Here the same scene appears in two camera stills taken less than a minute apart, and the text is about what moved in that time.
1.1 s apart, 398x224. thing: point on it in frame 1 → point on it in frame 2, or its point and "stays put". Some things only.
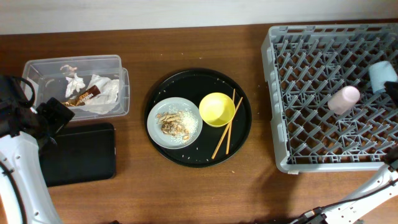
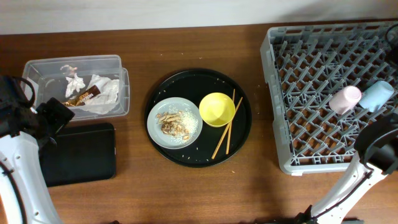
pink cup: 343,99 stays put
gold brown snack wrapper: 92,92 stays put
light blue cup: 381,72 → 377,94
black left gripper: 60,114 stays put
